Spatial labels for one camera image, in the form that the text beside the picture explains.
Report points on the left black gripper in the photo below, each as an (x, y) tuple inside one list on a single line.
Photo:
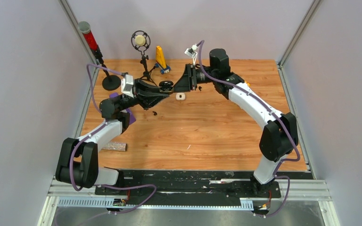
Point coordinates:
[(146, 101)]

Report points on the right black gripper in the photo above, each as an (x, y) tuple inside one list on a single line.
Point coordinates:
[(188, 81)]

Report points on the white earbud charging case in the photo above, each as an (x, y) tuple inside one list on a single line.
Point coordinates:
[(180, 96)]

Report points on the black earbud case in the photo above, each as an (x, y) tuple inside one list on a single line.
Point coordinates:
[(166, 87)]

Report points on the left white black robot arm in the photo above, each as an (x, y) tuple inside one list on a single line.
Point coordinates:
[(78, 162)]

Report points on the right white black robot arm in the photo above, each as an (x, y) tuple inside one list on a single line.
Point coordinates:
[(279, 136)]

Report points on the purple box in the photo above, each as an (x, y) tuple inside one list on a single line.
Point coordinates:
[(132, 117)]

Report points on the yellow blue toy block tower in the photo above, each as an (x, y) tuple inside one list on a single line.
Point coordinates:
[(160, 61)]

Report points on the red microphone on stand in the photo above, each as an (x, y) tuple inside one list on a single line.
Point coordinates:
[(110, 82)]

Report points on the cream microphone on tripod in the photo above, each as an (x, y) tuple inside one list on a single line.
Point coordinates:
[(141, 42)]

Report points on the glittery silver tube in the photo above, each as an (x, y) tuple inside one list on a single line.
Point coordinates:
[(116, 146)]

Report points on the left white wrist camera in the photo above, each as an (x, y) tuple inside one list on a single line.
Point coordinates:
[(127, 85)]

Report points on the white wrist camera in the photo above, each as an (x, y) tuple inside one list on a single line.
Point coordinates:
[(127, 85), (192, 53)]

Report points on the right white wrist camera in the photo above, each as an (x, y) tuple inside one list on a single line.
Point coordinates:
[(192, 53)]

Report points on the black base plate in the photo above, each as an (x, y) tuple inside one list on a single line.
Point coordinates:
[(192, 188)]

